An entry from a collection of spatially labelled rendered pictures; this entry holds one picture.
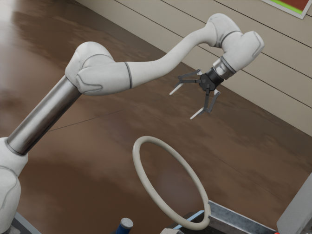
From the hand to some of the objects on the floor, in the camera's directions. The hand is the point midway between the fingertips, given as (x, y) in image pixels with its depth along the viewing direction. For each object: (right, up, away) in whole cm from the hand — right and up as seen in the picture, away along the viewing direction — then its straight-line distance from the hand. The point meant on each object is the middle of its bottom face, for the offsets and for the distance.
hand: (182, 104), depth 159 cm
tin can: (-38, -98, +134) cm, 171 cm away
